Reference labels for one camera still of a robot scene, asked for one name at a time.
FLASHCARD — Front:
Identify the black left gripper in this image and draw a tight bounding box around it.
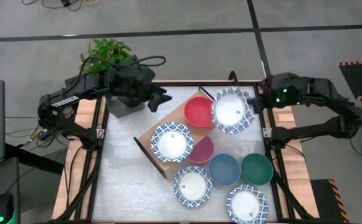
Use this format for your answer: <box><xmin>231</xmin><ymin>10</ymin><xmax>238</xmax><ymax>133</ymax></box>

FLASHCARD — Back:
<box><xmin>107</xmin><ymin>55</ymin><xmax>173</xmax><ymax>113</ymax></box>

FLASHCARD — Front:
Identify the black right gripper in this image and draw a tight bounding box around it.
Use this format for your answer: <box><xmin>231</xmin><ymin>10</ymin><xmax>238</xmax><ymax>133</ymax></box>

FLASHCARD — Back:
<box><xmin>247</xmin><ymin>73</ymin><xmax>303</xmax><ymax>114</ymax></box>

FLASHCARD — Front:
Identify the blue white patterned bowl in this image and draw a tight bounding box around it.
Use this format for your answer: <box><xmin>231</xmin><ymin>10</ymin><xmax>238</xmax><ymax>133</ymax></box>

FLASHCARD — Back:
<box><xmin>173</xmin><ymin>165</ymin><xmax>214</xmax><ymax>208</ymax></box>
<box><xmin>150</xmin><ymin>121</ymin><xmax>194</xmax><ymax>163</ymax></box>
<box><xmin>211</xmin><ymin>86</ymin><xmax>257</xmax><ymax>135</ymax></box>
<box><xmin>226</xmin><ymin>184</ymin><xmax>269</xmax><ymax>224</ymax></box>

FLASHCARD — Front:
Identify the coral red plastic bowl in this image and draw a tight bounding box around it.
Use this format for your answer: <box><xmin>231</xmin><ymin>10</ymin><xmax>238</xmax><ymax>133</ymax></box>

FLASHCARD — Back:
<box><xmin>184</xmin><ymin>96</ymin><xmax>214</xmax><ymax>128</ymax></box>

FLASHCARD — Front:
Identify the green plastic bowl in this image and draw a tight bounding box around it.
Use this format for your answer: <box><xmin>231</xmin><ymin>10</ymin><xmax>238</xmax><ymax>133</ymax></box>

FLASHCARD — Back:
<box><xmin>240</xmin><ymin>152</ymin><xmax>274</xmax><ymax>185</ymax></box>

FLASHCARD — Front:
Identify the dark pink plastic bowl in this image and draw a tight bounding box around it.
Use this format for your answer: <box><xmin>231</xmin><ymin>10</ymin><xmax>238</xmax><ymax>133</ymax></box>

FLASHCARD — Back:
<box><xmin>188</xmin><ymin>135</ymin><xmax>215</xmax><ymax>164</ymax></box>

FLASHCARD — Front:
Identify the blue plastic bowl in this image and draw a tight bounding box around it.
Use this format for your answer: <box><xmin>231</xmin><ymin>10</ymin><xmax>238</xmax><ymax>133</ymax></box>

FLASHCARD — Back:
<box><xmin>208</xmin><ymin>152</ymin><xmax>242</xmax><ymax>187</ymax></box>

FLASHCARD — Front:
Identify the grey square planter base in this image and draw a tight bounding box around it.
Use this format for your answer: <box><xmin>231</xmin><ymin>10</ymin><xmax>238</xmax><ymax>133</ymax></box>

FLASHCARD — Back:
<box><xmin>107</xmin><ymin>95</ymin><xmax>146</xmax><ymax>118</ymax></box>

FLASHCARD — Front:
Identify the green leafy plant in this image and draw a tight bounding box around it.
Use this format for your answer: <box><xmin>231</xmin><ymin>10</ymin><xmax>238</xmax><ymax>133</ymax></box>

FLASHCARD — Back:
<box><xmin>79</xmin><ymin>38</ymin><xmax>132</xmax><ymax>75</ymax></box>

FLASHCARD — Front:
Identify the black metal bar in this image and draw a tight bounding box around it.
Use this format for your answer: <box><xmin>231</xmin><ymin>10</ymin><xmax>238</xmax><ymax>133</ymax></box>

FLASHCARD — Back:
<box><xmin>4</xmin><ymin>142</ymin><xmax>65</xmax><ymax>175</ymax></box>

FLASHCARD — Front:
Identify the black computer mouse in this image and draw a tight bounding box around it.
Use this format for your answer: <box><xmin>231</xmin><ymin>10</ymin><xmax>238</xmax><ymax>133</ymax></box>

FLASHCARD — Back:
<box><xmin>0</xmin><ymin>192</ymin><xmax>16</xmax><ymax>224</ymax></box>

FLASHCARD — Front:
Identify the wooden shelf with black frame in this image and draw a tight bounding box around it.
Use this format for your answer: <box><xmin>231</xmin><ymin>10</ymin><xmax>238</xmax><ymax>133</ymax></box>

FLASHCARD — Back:
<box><xmin>133</xmin><ymin>86</ymin><xmax>219</xmax><ymax>180</ymax></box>

